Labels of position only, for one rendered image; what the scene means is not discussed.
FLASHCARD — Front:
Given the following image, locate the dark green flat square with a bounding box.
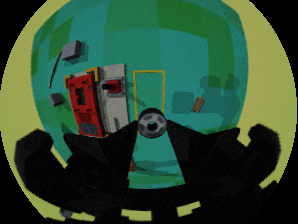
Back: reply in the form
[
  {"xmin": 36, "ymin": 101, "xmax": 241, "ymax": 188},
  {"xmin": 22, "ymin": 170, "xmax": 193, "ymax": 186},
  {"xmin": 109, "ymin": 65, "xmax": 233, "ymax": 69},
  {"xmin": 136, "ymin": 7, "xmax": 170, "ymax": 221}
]
[{"xmin": 61, "ymin": 123, "xmax": 73, "ymax": 135}]

